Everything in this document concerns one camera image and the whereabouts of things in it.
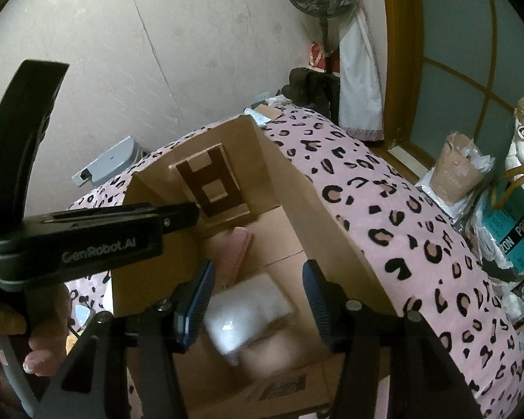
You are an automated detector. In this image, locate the person's left hand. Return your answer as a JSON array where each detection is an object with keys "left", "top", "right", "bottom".
[{"left": 0, "top": 287, "right": 73, "bottom": 377}]

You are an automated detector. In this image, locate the red printed item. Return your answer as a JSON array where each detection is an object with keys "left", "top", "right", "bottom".
[{"left": 310, "top": 41, "right": 329, "bottom": 71}]

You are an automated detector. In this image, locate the wooden framed sliding door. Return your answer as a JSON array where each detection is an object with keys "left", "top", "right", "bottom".
[{"left": 378, "top": 0, "right": 524, "bottom": 184}]

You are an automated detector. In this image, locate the flat brown cardboard piece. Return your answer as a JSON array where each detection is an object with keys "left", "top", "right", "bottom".
[{"left": 251, "top": 104, "right": 285, "bottom": 124}]

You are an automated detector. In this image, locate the pink leopard print blanket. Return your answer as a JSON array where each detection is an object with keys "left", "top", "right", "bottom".
[{"left": 65, "top": 105, "right": 524, "bottom": 419}]

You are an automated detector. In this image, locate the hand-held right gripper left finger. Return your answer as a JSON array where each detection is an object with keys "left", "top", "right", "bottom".
[{"left": 35, "top": 259, "right": 217, "bottom": 419}]

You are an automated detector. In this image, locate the brown paper bag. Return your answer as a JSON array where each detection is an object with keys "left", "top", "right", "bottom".
[{"left": 432, "top": 131, "right": 486, "bottom": 209}]

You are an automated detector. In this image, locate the pink flat item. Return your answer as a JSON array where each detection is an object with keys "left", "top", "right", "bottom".
[{"left": 218, "top": 226, "right": 255, "bottom": 281}]

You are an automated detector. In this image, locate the white hanging cloth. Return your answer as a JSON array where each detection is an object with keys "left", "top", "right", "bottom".
[{"left": 338, "top": 9, "right": 385, "bottom": 141}]

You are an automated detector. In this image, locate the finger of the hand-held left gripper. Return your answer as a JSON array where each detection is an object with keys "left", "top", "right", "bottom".
[{"left": 158, "top": 202, "right": 201, "bottom": 233}]

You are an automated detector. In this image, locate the grey plastic appliance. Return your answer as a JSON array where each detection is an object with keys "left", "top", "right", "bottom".
[{"left": 72, "top": 135, "right": 148, "bottom": 187}]

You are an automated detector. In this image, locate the pile of black clothes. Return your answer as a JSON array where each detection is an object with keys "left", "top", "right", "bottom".
[{"left": 284, "top": 67, "right": 341, "bottom": 119}]

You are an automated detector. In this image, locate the teal shopping bag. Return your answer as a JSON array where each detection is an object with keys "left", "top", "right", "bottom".
[{"left": 480, "top": 175, "right": 524, "bottom": 281}]

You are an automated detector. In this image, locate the brown cardboard box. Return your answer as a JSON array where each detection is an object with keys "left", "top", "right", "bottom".
[{"left": 110, "top": 113, "right": 398, "bottom": 419}]

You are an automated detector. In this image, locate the white plastic packet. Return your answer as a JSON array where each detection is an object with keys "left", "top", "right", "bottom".
[{"left": 203, "top": 271, "right": 300, "bottom": 365}]

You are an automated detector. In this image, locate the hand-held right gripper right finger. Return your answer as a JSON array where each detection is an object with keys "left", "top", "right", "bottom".
[{"left": 302, "top": 259, "right": 485, "bottom": 419}]

